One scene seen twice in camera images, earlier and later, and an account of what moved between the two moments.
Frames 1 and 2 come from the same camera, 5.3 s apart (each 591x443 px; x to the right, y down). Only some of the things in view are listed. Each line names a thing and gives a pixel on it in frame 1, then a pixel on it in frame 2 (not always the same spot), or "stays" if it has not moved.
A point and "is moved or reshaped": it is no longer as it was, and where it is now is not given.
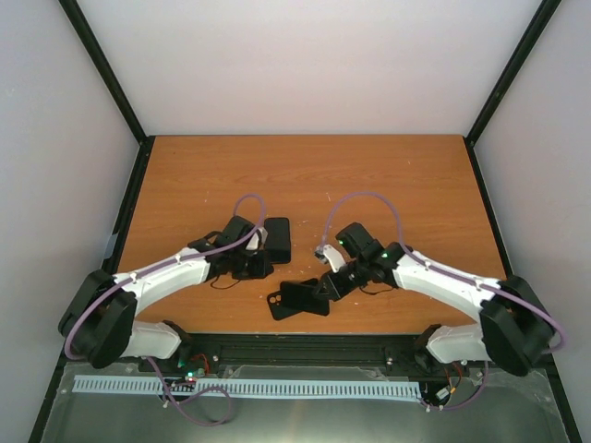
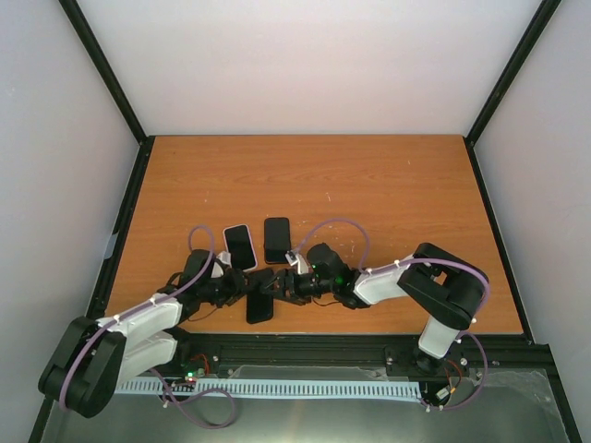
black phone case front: (274, 301) to (259, 285)
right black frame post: (529, 41) stays
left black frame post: (98, 58) stays
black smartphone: (279, 238) stays
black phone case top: (279, 239) stays
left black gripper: (262, 268) to (237, 287)
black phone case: (299, 296) is moved or reshaped
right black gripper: (325, 279) to (293, 290)
